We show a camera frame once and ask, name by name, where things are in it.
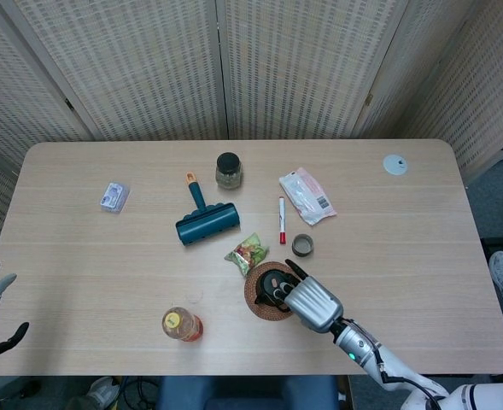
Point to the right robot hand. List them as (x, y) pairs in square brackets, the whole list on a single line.
[(315, 305)]

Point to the black teapot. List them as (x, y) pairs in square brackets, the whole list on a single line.
[(264, 294)]

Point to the brown woven coaster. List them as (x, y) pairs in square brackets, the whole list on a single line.
[(253, 305)]

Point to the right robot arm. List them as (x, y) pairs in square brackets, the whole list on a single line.
[(362, 348)]

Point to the white round table grommet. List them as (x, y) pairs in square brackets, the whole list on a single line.
[(395, 165)]

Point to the green snack bag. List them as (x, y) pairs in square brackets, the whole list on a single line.
[(247, 254)]

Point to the white marker with red cap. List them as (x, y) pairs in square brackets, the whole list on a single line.
[(282, 218)]

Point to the white pink plastic packet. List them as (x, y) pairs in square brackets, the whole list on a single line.
[(306, 196)]

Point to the teal lint roller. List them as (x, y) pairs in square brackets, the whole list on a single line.
[(208, 226)]

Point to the orange drink bottle yellow cap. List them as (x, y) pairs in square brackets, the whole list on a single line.
[(183, 325)]

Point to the grey sneaker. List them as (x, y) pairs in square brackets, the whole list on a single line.
[(103, 390)]

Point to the glass jar with black lid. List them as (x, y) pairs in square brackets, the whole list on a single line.
[(228, 171)]

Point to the small clear plastic box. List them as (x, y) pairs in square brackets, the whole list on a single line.
[(114, 197)]

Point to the woven folding screen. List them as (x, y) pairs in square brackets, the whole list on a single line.
[(148, 64)]

